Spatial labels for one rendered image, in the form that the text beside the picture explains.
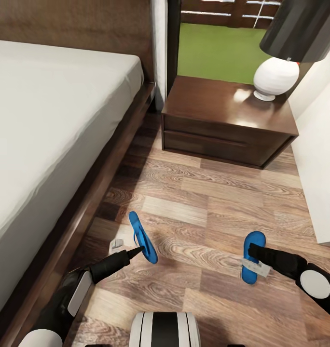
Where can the nightstand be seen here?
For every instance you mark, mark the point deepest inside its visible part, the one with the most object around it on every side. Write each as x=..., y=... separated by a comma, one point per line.
x=224, y=121

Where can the robot trunk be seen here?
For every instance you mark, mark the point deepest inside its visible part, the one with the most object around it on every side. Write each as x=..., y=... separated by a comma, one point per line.
x=165, y=329

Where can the table lamp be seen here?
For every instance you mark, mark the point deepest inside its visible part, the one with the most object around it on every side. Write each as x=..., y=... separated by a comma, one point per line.
x=299, y=33

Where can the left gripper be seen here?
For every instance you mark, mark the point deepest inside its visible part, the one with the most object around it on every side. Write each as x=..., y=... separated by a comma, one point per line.
x=117, y=261

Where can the sandal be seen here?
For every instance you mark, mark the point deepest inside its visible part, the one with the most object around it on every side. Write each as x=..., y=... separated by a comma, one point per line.
x=149, y=251
x=259, y=239

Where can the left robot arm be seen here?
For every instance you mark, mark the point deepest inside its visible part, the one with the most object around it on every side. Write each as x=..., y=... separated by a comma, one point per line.
x=54, y=321

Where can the fixed window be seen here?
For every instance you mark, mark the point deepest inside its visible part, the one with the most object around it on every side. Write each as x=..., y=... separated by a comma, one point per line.
x=219, y=39

